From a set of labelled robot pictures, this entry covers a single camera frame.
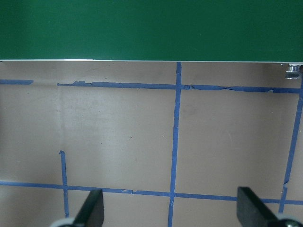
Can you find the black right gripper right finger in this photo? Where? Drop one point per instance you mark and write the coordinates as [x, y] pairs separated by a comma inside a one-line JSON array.
[[252, 212]]

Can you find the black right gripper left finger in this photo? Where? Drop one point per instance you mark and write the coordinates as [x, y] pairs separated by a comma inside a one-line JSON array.
[[91, 213]]

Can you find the green conveyor belt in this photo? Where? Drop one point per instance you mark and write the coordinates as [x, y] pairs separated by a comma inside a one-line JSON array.
[[152, 30]]

